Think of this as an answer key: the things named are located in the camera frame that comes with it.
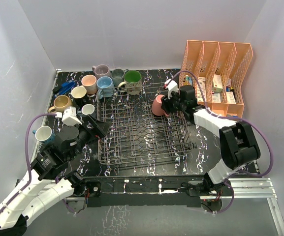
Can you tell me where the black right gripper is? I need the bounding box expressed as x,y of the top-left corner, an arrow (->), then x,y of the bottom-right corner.
161,89 -> 186,115

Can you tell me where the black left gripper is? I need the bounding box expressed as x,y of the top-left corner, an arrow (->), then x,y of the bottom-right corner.
68,114 -> 111,161

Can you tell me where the small grey-blue heart mug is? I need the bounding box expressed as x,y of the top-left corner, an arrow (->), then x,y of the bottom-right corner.
81,104 -> 96,118

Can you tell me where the teal floral mug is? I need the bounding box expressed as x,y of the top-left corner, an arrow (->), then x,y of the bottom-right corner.
32,126 -> 55,144

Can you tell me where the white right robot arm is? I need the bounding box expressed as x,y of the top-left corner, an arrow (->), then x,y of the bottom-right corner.
161,85 -> 260,195

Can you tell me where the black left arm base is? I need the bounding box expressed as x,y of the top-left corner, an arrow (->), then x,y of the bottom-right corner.
65,171 -> 101,199

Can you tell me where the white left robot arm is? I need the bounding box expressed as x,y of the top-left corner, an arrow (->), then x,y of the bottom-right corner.
0,115 -> 110,236

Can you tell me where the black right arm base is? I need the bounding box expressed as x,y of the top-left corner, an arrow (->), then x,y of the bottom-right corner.
181,173 -> 234,202

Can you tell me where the white mug green inside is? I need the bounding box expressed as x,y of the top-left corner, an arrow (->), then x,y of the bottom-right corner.
117,70 -> 142,95

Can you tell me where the cream scalloped mug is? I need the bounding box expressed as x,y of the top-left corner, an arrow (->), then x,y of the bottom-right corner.
71,86 -> 88,107

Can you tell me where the tan brown mug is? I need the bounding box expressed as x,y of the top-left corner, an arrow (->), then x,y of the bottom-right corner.
48,95 -> 73,113

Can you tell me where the light blue mug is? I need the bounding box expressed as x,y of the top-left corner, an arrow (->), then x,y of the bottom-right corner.
97,76 -> 115,99

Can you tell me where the peach pink speckled mug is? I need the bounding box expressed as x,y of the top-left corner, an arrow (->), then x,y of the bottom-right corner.
81,75 -> 97,95

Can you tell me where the blue stapler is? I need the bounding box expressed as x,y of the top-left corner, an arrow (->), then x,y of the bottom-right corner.
52,81 -> 76,97

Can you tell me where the dark grey-green mug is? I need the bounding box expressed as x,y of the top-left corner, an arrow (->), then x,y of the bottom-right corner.
111,68 -> 128,87

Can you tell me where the orange plastic file organizer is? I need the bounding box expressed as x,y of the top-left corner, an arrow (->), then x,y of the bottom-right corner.
179,40 -> 253,117

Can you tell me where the lilac mug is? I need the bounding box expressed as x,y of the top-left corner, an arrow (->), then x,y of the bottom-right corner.
92,64 -> 111,80

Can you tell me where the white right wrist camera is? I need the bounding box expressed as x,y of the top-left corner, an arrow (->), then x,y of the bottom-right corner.
163,79 -> 179,99

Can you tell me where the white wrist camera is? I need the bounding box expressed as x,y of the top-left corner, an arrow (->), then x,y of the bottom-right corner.
55,106 -> 82,126
163,79 -> 179,99

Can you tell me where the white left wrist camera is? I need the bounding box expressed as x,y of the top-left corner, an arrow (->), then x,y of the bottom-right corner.
55,106 -> 82,126

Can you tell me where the grey wire dish rack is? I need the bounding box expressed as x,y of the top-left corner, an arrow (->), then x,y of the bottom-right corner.
97,83 -> 195,167

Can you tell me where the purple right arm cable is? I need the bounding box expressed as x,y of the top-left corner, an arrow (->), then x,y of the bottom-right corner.
168,70 -> 274,213

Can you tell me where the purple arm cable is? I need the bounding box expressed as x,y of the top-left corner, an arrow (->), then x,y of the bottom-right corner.
168,70 -> 274,213
0,113 -> 59,231

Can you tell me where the aluminium frame rail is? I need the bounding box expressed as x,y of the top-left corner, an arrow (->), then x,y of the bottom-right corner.
67,176 -> 284,236

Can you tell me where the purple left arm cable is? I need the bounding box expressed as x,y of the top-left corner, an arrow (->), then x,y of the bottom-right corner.
0,113 -> 59,231

